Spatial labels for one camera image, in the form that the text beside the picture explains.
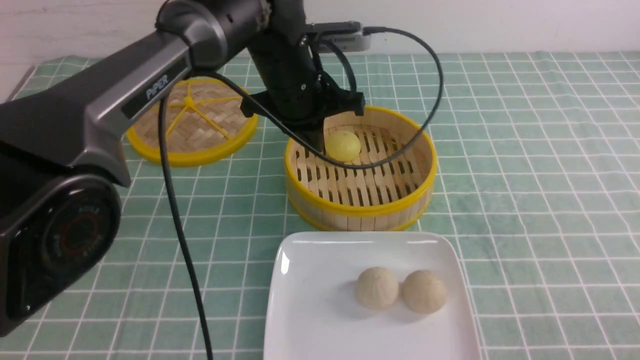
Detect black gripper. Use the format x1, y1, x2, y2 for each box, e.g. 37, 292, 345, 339
240, 32, 365, 154

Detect yellow steamed bun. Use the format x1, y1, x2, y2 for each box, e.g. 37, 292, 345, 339
324, 130, 362, 163

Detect white steamed bun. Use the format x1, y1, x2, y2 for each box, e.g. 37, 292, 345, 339
355, 266, 400, 312

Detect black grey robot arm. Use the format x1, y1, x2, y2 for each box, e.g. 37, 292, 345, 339
0, 0, 365, 337

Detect white square plate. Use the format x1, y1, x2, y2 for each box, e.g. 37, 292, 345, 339
263, 231, 482, 360

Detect beige steamed bun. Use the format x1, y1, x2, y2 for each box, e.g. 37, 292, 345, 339
400, 269, 448, 315

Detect yellow rimmed bamboo steamer basket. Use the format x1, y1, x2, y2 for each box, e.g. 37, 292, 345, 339
284, 105, 438, 231

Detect yellow rimmed bamboo steamer lid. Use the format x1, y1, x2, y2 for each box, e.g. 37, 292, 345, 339
125, 77, 259, 167

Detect green checkered tablecloth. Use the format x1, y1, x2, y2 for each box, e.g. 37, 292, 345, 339
1, 52, 640, 360

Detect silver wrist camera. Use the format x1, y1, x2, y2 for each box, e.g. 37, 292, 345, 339
305, 20, 371, 53

